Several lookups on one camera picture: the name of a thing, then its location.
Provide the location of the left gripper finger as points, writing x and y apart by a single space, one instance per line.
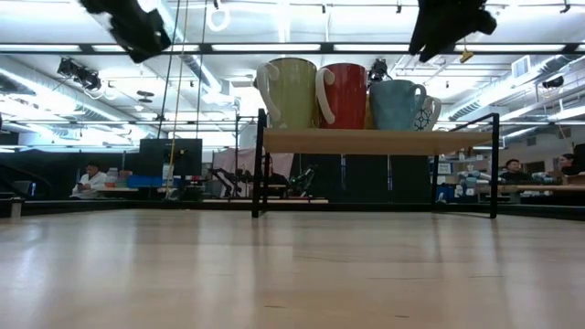
146 43

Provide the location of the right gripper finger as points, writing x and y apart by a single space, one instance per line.
425 36
441 45

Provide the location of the white mug blue pattern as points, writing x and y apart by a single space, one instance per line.
429 119

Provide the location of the light blue mug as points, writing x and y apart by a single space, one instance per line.
395 107

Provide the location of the black ceiling spotlights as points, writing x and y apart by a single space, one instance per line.
80 73

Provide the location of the black ceiling device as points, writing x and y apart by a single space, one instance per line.
553 82

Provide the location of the blue storage bin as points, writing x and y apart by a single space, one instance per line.
144 181

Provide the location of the stack of coloured containers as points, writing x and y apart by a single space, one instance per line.
112 177

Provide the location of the person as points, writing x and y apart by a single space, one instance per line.
91 183
514 171
568 164
274 178

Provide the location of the pink cloth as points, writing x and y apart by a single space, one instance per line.
237 160

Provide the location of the black partition panels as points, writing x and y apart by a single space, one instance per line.
365 178

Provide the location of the wooden background table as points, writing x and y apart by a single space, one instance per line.
544 187

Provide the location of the black hanging camera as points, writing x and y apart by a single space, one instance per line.
378 72

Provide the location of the black overhead frame beam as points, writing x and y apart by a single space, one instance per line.
326 47

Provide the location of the wooden shelf black frame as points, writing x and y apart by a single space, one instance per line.
365 141

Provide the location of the black table edge rail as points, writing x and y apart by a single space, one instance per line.
539 211

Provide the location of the small white post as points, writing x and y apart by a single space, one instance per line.
16 208

